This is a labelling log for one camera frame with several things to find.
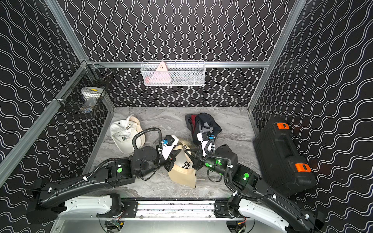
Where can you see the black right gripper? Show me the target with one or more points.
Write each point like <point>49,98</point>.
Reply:
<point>197,161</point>

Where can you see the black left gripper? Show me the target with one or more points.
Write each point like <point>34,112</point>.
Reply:
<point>169,164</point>

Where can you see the cream baseball cap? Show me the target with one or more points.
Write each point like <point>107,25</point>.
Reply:
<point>140,131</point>

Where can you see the white baseball cap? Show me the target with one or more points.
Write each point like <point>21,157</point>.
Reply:
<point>123,131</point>

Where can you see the beige cap with black lettering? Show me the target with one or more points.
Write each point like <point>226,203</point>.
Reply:
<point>182,171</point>

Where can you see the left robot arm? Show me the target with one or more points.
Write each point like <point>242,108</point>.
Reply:
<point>49,198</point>

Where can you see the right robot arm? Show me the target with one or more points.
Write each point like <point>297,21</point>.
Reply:
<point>253,198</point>

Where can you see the dark grey cap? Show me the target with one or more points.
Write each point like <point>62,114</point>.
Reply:
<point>204,123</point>

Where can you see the red and black cap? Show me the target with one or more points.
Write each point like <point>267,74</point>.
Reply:
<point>191,123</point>

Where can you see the black plastic tool case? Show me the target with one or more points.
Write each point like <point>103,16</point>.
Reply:
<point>282,167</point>

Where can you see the white item in black basket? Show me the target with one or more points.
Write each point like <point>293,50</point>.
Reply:
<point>91,96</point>

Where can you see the pink triangular card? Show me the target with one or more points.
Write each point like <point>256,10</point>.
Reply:
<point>161,74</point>

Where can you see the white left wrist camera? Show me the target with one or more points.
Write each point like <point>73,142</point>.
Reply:
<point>168,143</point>

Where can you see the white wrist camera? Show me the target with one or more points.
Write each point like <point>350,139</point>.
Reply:
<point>207,141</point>
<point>168,143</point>

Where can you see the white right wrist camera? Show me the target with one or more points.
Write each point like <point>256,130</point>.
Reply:
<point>207,141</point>

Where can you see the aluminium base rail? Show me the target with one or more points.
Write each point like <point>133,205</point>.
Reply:
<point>170,209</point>

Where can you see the white wire wall basket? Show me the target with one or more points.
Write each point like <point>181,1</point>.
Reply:
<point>183,73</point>

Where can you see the black wire mesh basket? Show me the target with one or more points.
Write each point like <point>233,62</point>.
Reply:
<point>91,76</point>

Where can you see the aluminium corner frame post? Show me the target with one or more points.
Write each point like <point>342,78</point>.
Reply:
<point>67,29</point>

